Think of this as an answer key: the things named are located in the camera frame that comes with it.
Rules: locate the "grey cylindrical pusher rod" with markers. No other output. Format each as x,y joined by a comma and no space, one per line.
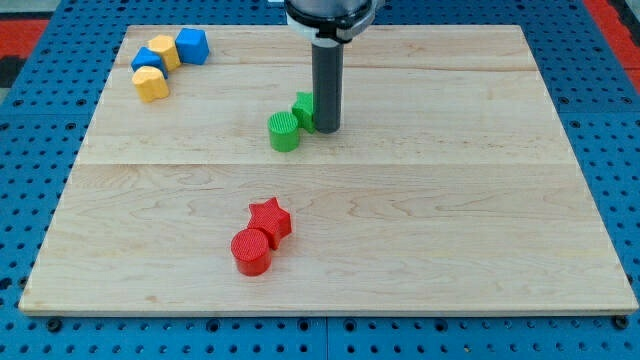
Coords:
327,69

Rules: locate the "green star block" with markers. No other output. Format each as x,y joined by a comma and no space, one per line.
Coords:
303,110

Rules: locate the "red star block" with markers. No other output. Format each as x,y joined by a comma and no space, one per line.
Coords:
274,221

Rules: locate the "green cylinder block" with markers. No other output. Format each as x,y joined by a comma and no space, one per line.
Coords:
283,130

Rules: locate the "blue cube block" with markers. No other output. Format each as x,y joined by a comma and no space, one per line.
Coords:
192,46

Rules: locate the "yellow hexagon block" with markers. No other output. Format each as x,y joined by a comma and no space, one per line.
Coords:
165,47

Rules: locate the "yellow heart block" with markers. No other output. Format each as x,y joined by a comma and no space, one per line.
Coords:
150,84

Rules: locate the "wooden board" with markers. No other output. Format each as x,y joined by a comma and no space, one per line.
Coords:
450,189

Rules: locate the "blue triangular block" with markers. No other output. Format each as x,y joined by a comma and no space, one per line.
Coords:
146,57

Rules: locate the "red cylinder block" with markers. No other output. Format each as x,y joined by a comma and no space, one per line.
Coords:
251,251

